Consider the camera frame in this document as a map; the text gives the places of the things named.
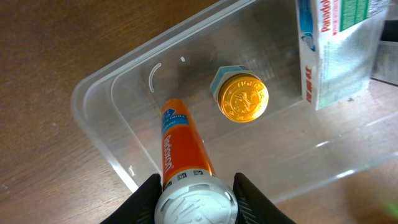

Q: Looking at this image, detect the orange tablet tube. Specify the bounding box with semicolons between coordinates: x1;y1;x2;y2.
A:
155;98;238;224

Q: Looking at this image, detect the clear plastic container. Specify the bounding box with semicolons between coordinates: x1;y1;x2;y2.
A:
72;1;397;203

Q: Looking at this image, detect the white green medicine box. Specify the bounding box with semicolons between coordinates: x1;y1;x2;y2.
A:
295;0;389;110

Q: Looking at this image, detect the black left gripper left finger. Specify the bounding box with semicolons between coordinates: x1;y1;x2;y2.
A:
101;174;162;224

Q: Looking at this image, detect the dark brown syrup bottle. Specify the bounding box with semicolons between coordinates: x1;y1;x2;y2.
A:
372;20;397;86

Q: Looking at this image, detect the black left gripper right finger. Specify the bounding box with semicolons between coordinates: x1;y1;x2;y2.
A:
233;172;295;224

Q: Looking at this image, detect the gold lid small jar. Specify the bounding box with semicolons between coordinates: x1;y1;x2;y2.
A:
210;65;269;123

